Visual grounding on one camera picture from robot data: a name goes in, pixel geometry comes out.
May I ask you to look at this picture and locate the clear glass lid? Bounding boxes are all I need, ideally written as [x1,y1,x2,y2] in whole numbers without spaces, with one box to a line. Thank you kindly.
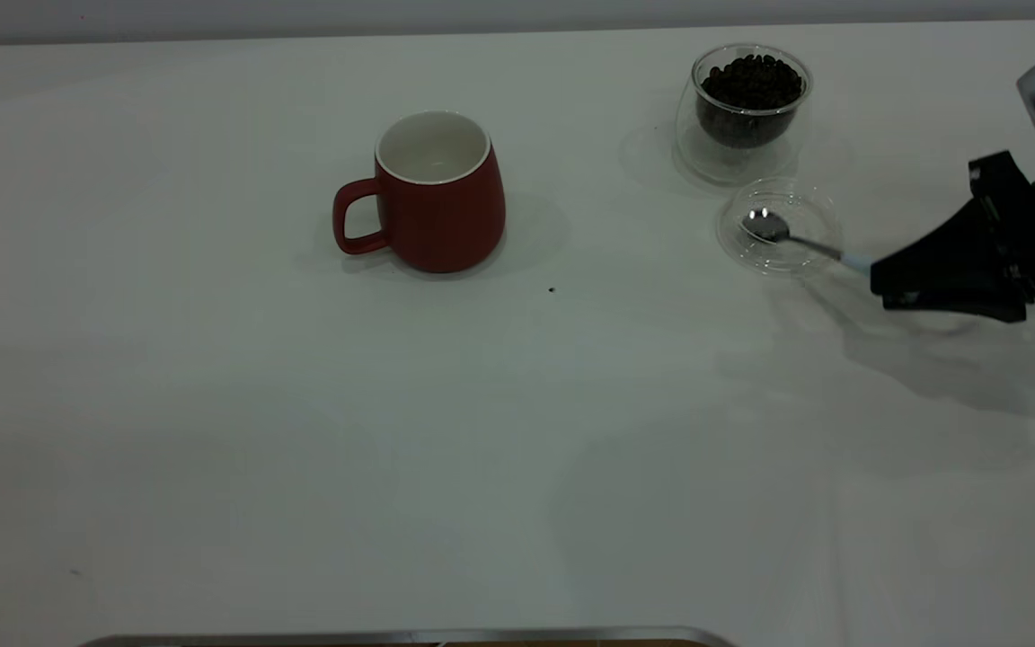
[716,176,845,278]

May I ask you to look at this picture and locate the red ceramic mug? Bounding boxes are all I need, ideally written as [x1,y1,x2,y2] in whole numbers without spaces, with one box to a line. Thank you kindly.
[332,110,508,275]

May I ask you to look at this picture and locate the metal spoon with blue handle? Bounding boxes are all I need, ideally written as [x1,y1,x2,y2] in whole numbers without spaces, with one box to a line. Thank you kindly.
[740,207,876,276]

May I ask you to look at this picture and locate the clear double-wall glass cup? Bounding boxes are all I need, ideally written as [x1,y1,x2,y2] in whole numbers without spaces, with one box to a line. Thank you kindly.
[674,43,814,188]

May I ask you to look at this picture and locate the dark roasted coffee beans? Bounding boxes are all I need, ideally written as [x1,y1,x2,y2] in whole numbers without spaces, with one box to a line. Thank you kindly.
[695,54,807,150]

